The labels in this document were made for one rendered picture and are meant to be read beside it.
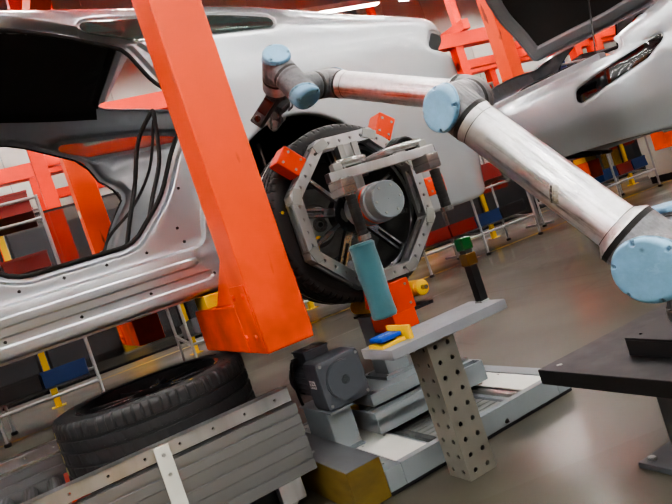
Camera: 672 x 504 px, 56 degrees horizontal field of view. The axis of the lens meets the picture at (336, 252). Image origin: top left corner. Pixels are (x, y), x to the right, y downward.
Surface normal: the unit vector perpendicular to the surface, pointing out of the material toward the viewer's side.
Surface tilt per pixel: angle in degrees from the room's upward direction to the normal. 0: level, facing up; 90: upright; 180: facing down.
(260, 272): 90
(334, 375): 90
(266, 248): 90
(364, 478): 90
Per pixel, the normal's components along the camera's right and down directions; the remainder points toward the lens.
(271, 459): 0.44, -0.12
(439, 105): -0.77, 0.22
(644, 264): -0.63, 0.36
